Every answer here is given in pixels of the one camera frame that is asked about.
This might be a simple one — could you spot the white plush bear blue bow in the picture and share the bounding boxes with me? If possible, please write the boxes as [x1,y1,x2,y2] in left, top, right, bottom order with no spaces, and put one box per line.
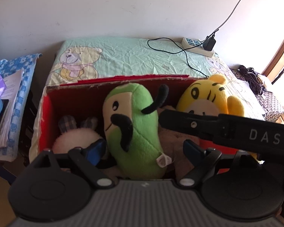
[52,115,102,154]

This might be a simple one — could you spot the yellow tiger plush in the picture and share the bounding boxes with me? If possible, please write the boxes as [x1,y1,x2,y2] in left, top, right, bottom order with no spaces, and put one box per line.
[176,74,259,174]

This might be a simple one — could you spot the pink teddy bear plush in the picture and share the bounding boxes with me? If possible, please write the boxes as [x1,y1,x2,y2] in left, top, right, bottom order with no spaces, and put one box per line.
[158,106,201,178]

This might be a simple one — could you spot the red cardboard box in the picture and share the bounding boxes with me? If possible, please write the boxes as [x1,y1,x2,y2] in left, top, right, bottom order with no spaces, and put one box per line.
[36,74,204,178]

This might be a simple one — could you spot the green bean plush toy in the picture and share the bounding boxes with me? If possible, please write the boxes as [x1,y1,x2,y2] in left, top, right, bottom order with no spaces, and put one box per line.
[102,83,171,180]

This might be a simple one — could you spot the black charger adapter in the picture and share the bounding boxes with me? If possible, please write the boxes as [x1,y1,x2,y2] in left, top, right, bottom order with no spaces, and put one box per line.
[202,34,216,51]

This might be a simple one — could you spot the white power strip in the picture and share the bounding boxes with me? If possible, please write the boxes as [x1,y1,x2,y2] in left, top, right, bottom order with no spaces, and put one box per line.
[181,37,215,58]

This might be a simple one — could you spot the cartoon bear bed sheet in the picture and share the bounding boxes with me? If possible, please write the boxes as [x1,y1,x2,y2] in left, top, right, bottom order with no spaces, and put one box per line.
[28,36,266,164]

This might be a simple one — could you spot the blue floral cloth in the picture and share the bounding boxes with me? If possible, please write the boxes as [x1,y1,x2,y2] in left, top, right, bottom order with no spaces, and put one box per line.
[0,53,41,162]

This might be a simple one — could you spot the dark bundled cable pile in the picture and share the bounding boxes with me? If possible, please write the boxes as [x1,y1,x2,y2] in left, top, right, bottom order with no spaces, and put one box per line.
[237,65,266,95]

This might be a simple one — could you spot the white power cord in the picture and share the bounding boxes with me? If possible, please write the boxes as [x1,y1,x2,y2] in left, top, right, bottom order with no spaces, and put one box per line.
[213,0,259,32]

